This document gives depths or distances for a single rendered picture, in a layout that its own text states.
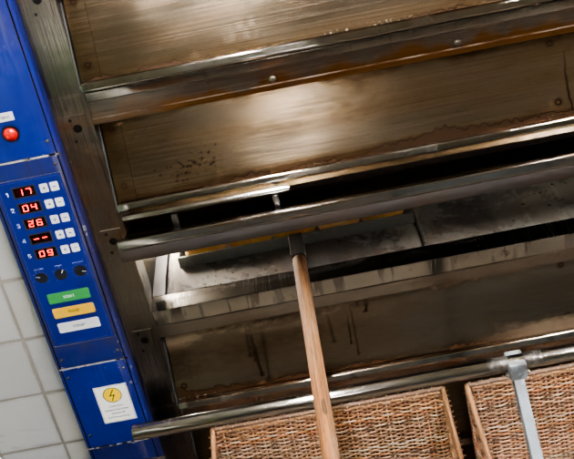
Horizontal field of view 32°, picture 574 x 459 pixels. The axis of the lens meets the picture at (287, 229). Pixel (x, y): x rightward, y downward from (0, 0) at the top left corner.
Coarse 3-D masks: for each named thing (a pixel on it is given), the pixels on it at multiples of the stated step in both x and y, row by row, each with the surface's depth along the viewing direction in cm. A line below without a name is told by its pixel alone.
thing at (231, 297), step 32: (544, 224) 217; (384, 256) 217; (416, 256) 215; (448, 256) 213; (480, 256) 213; (512, 256) 214; (224, 288) 218; (256, 288) 215; (288, 288) 214; (320, 288) 215; (352, 288) 215; (160, 320) 216
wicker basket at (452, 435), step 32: (288, 416) 228; (352, 416) 228; (384, 416) 228; (416, 416) 228; (448, 416) 221; (256, 448) 230; (288, 448) 230; (320, 448) 230; (352, 448) 231; (448, 448) 231
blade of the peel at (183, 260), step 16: (352, 224) 226; (368, 224) 226; (384, 224) 226; (400, 224) 227; (272, 240) 226; (288, 240) 227; (304, 240) 227; (320, 240) 227; (192, 256) 227; (208, 256) 227; (224, 256) 228; (240, 256) 228
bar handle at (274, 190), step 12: (240, 192) 192; (252, 192) 191; (264, 192) 191; (276, 192) 191; (180, 204) 192; (192, 204) 192; (204, 204) 192; (216, 204) 192; (276, 204) 192; (132, 216) 192; (144, 216) 192; (156, 216) 192
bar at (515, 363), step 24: (504, 360) 181; (528, 360) 181; (552, 360) 181; (360, 384) 183; (384, 384) 182; (408, 384) 182; (432, 384) 182; (240, 408) 183; (264, 408) 182; (288, 408) 182; (528, 408) 180; (144, 432) 183; (168, 432) 183; (528, 432) 179
